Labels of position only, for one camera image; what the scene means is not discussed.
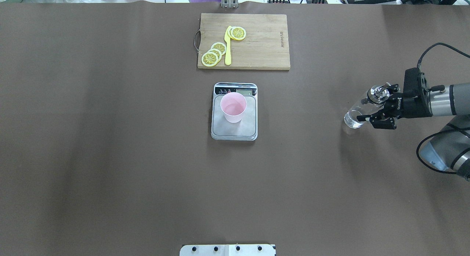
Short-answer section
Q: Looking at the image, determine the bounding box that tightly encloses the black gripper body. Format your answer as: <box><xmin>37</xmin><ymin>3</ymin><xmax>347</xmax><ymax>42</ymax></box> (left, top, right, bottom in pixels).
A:
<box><xmin>391</xmin><ymin>68</ymin><xmax>433</xmax><ymax>119</ymax></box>

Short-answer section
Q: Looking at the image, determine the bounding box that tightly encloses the glass sauce bottle metal spout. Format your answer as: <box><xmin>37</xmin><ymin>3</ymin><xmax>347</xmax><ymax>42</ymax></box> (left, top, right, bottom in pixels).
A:
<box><xmin>344</xmin><ymin>82</ymin><xmax>392</xmax><ymax>129</ymax></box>

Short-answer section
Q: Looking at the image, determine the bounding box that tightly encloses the pink plastic cup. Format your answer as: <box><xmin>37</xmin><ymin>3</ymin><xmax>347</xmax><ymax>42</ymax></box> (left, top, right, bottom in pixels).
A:
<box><xmin>220</xmin><ymin>92</ymin><xmax>247</xmax><ymax>123</ymax></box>

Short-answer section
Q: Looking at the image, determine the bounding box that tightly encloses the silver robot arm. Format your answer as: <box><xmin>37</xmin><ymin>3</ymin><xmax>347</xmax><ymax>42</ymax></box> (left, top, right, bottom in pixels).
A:
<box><xmin>345</xmin><ymin>68</ymin><xmax>470</xmax><ymax>181</ymax></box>

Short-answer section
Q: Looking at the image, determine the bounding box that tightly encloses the digital kitchen scale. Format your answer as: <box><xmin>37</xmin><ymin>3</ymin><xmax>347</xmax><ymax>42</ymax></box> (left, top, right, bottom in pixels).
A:
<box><xmin>210</xmin><ymin>82</ymin><xmax>258</xmax><ymax>141</ymax></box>

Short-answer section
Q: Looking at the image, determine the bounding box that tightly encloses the bamboo cutting board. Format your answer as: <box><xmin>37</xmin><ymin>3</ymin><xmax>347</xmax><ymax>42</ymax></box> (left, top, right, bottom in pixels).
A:
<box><xmin>198</xmin><ymin>13</ymin><xmax>291</xmax><ymax>71</ymax></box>

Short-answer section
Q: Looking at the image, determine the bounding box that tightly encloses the yellow plastic knife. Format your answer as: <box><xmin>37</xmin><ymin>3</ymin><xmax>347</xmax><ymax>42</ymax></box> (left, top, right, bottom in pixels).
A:
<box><xmin>224</xmin><ymin>27</ymin><xmax>232</xmax><ymax>66</ymax></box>

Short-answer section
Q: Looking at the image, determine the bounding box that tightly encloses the lemon slice front top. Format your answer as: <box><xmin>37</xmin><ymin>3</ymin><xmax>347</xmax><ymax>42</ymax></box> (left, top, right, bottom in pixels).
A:
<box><xmin>229</xmin><ymin>26</ymin><xmax>247</xmax><ymax>41</ymax></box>

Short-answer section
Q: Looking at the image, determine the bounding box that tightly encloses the lemon slice front under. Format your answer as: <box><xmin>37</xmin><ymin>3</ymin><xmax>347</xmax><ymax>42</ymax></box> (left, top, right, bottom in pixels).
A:
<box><xmin>225</xmin><ymin>26</ymin><xmax>232</xmax><ymax>39</ymax></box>

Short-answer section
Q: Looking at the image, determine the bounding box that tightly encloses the lemon slice middle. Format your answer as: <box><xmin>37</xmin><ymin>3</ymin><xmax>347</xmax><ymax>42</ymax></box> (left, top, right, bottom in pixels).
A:
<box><xmin>207</xmin><ymin>48</ymin><xmax>222</xmax><ymax>62</ymax></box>

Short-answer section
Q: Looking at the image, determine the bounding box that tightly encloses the lemon slice lower of row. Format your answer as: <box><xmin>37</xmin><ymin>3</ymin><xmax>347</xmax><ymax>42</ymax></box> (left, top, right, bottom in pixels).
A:
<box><xmin>211</xmin><ymin>42</ymin><xmax>227</xmax><ymax>55</ymax></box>

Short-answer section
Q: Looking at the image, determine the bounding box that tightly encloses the lemon slice far end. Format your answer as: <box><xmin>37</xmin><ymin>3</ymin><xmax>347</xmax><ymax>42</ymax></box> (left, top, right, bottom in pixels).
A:
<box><xmin>201</xmin><ymin>51</ymin><xmax>220</xmax><ymax>67</ymax></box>

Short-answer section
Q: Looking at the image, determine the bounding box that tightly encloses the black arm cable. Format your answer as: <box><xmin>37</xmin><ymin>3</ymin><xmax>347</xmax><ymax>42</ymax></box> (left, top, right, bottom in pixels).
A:
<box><xmin>416</xmin><ymin>43</ymin><xmax>470</xmax><ymax>172</ymax></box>

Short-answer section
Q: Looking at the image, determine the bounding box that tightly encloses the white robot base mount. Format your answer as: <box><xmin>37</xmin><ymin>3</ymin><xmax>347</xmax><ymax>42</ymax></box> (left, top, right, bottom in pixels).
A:
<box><xmin>179</xmin><ymin>244</ymin><xmax>277</xmax><ymax>256</ymax></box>

